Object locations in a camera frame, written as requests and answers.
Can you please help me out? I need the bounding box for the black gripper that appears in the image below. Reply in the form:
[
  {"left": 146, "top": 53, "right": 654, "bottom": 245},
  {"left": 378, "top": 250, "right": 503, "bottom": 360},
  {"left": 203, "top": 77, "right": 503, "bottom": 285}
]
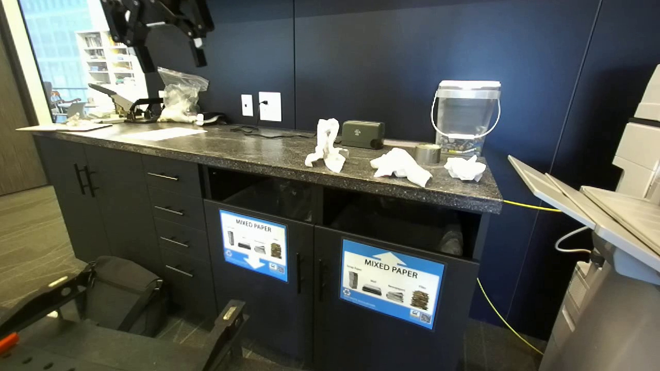
[{"left": 102, "top": 0, "right": 217, "bottom": 105}]

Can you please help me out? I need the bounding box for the tall twisted white tissue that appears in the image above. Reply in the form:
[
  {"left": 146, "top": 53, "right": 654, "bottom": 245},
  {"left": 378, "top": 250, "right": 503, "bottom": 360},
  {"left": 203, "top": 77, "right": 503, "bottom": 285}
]
[{"left": 303, "top": 117, "right": 350, "bottom": 175}]

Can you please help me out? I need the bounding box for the wide white tissue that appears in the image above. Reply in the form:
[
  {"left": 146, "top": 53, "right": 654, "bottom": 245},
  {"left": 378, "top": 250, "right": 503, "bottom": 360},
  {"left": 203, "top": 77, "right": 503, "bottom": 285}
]
[{"left": 369, "top": 146, "right": 435, "bottom": 191}]

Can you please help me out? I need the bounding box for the small white tissue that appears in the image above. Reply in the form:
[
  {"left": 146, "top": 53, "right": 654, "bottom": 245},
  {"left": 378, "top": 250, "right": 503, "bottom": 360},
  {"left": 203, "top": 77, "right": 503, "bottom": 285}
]
[{"left": 441, "top": 155, "right": 489, "bottom": 184}]

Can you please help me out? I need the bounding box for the clear plastic bag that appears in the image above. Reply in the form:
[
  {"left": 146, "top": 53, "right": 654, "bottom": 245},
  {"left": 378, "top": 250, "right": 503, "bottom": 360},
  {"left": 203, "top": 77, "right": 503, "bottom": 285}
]
[{"left": 154, "top": 67, "right": 211, "bottom": 128}]

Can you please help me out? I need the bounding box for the window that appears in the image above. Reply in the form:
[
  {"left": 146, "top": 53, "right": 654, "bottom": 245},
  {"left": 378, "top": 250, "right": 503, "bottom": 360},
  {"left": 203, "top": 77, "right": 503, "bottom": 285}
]
[{"left": 18, "top": 0, "right": 150, "bottom": 128}]

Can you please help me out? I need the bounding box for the white paper sheet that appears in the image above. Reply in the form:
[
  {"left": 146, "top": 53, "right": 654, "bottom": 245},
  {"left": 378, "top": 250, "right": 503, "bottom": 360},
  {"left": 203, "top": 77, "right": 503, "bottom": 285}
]
[{"left": 17, "top": 122, "right": 111, "bottom": 136}]

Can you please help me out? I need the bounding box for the dark cabinet with stone counter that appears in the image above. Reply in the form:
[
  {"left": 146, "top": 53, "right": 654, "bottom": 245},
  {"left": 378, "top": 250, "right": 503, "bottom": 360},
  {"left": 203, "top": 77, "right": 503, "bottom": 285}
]
[{"left": 34, "top": 122, "right": 505, "bottom": 371}]

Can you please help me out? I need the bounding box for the small black box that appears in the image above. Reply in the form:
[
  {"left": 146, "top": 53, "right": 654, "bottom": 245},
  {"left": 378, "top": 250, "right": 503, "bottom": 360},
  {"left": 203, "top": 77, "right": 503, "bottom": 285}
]
[{"left": 340, "top": 117, "right": 386, "bottom": 150}]

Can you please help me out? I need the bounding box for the blue sign with down arrow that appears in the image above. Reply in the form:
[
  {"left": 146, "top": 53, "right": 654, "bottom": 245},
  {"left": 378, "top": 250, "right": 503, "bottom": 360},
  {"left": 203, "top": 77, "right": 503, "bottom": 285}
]
[{"left": 217, "top": 207, "right": 293, "bottom": 285}]

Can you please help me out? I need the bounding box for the blue sign with up arrow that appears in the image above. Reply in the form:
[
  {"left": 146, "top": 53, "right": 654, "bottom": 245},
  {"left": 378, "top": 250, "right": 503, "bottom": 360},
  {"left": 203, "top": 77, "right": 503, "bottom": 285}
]
[{"left": 338, "top": 237, "right": 448, "bottom": 333}]

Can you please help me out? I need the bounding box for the grey white office printer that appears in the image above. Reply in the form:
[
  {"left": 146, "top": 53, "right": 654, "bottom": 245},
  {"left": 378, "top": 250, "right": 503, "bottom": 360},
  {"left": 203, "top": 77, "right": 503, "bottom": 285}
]
[{"left": 508, "top": 65, "right": 660, "bottom": 371}]

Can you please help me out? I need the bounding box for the large white wall outlet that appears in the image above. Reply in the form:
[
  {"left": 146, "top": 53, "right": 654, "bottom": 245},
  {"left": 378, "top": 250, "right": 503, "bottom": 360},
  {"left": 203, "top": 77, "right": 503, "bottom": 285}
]
[{"left": 255, "top": 88, "right": 285, "bottom": 124}]

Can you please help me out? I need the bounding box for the black cabinet door handle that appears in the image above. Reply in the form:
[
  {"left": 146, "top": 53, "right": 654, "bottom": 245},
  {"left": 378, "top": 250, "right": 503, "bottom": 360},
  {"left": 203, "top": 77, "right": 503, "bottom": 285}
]
[
  {"left": 82, "top": 163, "right": 100, "bottom": 201},
  {"left": 73, "top": 163, "right": 86, "bottom": 199}
]

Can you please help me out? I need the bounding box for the clear plastic bucket with handle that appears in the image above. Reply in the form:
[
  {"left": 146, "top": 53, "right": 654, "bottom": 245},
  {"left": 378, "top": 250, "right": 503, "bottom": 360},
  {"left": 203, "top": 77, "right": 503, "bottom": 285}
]
[{"left": 430, "top": 79, "right": 503, "bottom": 162}]

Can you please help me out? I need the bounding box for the yellow cable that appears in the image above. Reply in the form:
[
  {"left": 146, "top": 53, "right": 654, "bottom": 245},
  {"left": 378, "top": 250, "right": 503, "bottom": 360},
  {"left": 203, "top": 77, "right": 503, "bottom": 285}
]
[{"left": 472, "top": 197, "right": 562, "bottom": 360}]

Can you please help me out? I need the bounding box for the white printer cable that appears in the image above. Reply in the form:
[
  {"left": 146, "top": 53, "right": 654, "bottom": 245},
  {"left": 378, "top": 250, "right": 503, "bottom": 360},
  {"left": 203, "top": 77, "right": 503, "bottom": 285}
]
[{"left": 552, "top": 225, "right": 596, "bottom": 257}]

